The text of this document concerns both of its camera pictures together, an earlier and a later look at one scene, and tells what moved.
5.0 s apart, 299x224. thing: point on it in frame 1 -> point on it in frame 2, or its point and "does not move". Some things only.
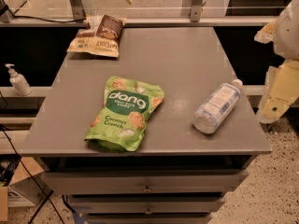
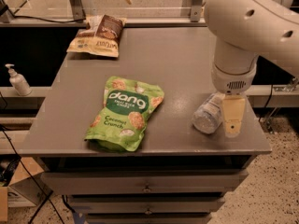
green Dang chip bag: [122, 120] does not move
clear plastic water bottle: [218, 105] does not move
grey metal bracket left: [75, 2] does not move
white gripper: [288, 35] -> [233, 80]
